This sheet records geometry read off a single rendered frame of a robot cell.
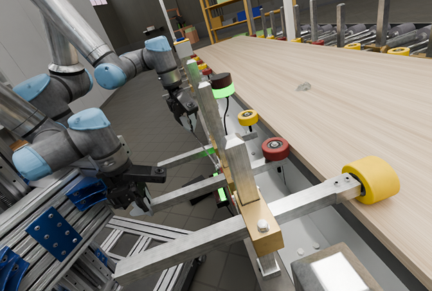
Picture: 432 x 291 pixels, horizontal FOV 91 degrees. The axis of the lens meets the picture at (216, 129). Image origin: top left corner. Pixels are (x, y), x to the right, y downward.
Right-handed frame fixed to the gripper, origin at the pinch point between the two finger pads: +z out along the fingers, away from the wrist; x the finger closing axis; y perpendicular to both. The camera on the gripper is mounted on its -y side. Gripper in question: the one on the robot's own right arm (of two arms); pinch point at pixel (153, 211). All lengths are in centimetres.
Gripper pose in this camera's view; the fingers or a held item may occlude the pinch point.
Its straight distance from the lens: 73.1
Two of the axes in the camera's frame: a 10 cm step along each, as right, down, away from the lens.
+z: 2.6, 8.4, 4.7
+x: 2.0, 4.3, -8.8
